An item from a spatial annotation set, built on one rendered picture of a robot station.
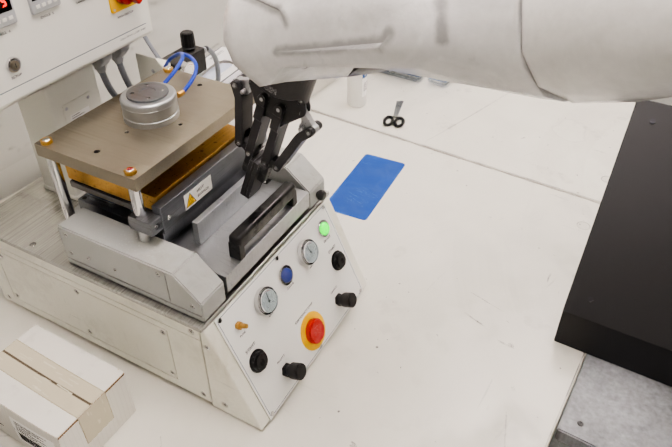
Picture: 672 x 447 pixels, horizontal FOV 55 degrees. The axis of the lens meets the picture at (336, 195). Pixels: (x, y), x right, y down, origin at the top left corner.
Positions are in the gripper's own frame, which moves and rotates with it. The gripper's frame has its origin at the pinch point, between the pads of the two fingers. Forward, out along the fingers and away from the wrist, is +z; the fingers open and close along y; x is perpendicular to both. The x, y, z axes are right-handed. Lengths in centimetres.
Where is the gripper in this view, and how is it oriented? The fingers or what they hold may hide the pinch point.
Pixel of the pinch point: (255, 174)
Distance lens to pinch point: 90.5
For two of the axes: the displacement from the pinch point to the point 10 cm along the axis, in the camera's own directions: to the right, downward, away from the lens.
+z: -2.9, 6.6, 6.9
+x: 4.9, -5.2, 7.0
